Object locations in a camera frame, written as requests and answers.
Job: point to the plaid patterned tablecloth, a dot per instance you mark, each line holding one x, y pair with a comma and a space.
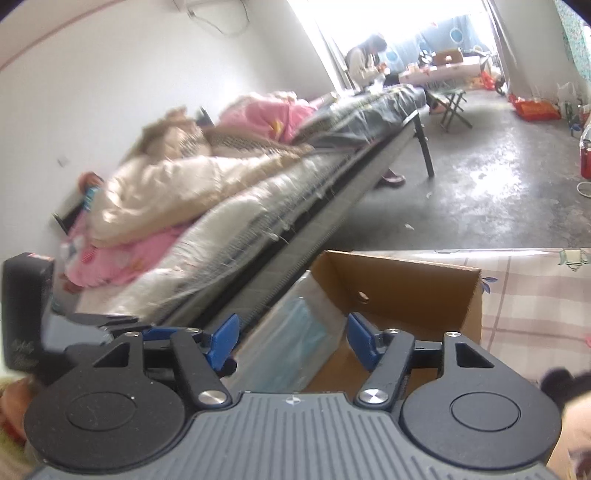
536, 304

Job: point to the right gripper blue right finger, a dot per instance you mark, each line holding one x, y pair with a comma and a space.
386, 355

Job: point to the bed with quilts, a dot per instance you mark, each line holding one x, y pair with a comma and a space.
190, 205

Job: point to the bag of blue masks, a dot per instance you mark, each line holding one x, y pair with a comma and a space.
291, 343

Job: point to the plush doll red shirt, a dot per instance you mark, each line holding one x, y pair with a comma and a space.
571, 457

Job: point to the low table with items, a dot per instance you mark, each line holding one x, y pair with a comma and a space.
470, 67

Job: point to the seated person at window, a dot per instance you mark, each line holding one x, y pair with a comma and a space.
364, 64

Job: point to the teal floral curtain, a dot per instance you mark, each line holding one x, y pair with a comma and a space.
576, 36

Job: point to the red bottle on floor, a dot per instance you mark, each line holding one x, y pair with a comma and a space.
585, 158

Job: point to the folding stool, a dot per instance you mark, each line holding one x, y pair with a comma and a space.
452, 101

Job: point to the brown cardboard box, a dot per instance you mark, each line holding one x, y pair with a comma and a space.
422, 298

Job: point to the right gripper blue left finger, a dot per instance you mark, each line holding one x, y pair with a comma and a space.
199, 364

